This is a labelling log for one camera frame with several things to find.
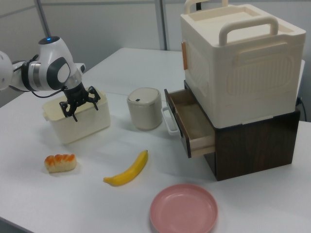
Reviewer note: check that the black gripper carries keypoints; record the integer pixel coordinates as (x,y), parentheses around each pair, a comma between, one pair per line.
(75,93)

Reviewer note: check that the cream plastic box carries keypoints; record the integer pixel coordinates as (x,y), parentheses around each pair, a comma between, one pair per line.
(82,128)

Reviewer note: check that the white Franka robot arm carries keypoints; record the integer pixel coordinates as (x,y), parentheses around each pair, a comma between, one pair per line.
(46,72)

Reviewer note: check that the black object behind storage box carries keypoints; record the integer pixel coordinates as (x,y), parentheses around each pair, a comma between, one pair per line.
(198,4)

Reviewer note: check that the large cream storage box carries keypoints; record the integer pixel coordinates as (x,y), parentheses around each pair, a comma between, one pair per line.
(243,72)

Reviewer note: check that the beige small lidded trash can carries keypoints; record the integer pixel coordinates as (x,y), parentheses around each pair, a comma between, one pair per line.
(144,111)

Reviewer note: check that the toy bread with orange topping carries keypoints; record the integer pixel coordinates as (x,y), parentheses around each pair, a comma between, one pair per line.
(60,163)

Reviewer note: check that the yellow banana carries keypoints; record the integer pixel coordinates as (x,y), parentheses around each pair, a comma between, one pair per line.
(128,173)

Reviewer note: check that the pink plastic plate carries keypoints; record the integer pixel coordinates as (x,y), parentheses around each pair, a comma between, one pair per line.
(183,211)

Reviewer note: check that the dark wooden drawer cabinet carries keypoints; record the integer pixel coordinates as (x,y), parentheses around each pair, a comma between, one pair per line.
(255,150)

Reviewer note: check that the grey partition post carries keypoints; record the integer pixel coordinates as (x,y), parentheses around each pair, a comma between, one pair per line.
(163,24)

